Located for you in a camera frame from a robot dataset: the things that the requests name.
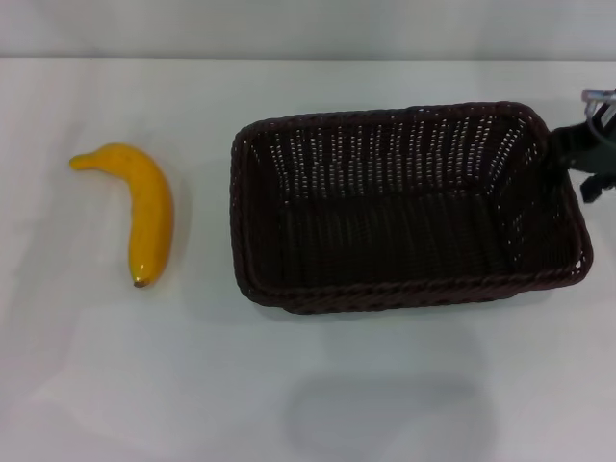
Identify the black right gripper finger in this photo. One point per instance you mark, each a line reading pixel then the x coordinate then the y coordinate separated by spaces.
pixel 593 188
pixel 562 146

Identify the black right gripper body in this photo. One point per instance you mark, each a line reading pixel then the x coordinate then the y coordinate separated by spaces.
pixel 597 151

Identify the dark brown woven basket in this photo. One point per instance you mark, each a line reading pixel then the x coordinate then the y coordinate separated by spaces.
pixel 394 231

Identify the yellow banana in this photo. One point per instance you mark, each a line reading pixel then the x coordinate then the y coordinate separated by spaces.
pixel 149 202

